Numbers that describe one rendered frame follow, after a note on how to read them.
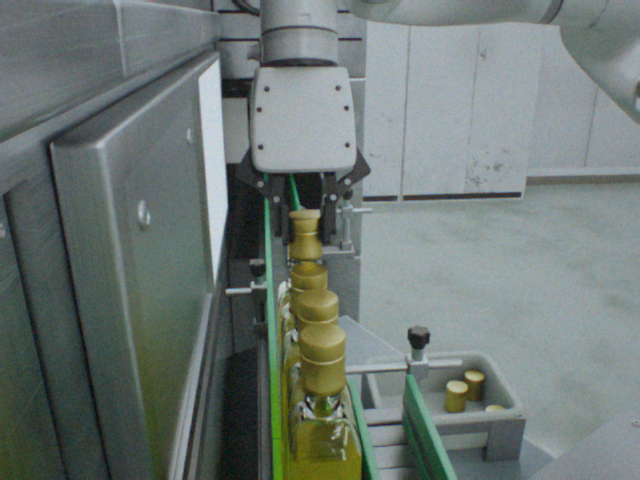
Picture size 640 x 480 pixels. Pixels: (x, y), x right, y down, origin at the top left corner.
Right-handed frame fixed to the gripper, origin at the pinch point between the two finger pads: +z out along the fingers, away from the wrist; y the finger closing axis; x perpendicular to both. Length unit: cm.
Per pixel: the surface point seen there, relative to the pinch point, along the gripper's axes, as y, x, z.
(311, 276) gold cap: 0.0, -6.6, 4.2
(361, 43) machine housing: 20, 85, -37
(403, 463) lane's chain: 11.4, 6.2, 30.0
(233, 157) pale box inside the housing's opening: -13, 104, -10
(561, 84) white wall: 247, 409, -77
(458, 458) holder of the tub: 23.5, 21.5, 38.4
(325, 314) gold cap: 0.7, -12.0, 6.4
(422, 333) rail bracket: 15.0, 10.9, 15.3
